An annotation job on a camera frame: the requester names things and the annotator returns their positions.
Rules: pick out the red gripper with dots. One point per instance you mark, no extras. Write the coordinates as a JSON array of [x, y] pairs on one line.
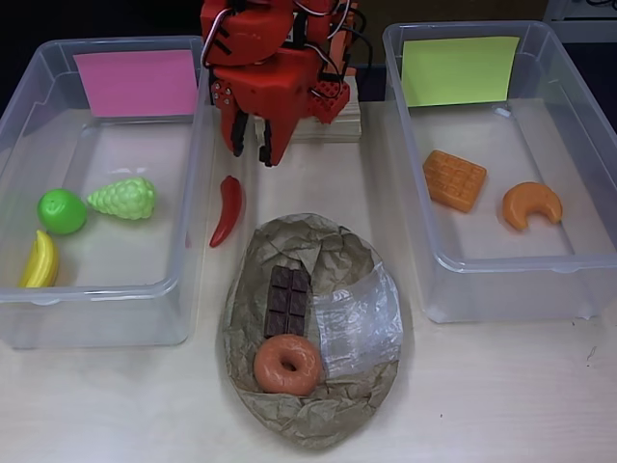
[[270, 89]]

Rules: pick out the red toy chili pepper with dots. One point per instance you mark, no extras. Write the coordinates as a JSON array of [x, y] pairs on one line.
[[231, 207]]

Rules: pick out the pale green toy grapes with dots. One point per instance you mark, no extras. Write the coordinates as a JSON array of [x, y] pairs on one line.
[[125, 198]]

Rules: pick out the orange toy waffle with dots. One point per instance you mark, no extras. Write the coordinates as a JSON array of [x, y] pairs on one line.
[[453, 181]]

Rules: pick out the green toy apple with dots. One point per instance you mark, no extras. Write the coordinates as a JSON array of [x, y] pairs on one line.
[[61, 212]]

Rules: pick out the yellow toy banana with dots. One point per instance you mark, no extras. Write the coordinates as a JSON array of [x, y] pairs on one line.
[[41, 263]]

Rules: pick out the orange toy croissant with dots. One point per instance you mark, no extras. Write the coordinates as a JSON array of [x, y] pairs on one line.
[[520, 207]]

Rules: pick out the red robot arm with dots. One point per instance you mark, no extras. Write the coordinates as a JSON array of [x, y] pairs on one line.
[[337, 62]]

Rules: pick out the pink paper label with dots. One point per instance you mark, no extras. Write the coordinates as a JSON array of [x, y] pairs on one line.
[[135, 84]]

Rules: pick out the clear plastic bin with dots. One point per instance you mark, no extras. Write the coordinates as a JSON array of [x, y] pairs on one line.
[[125, 260], [506, 241]]

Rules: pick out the yellow-green paper label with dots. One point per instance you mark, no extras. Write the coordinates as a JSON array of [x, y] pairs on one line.
[[458, 72]]

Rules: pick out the wooden base block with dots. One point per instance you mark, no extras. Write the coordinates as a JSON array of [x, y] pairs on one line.
[[332, 130]]

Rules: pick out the brown toy chocolate bar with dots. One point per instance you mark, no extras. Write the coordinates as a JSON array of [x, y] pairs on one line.
[[287, 299]]

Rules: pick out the clear plastic film sheet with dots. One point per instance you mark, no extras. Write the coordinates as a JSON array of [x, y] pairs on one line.
[[361, 323]]

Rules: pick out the orange toy doughnut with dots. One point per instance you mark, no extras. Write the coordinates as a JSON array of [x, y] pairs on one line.
[[270, 371]]

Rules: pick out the crumpled brown paper bag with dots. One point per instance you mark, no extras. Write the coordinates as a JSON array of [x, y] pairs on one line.
[[313, 424]]

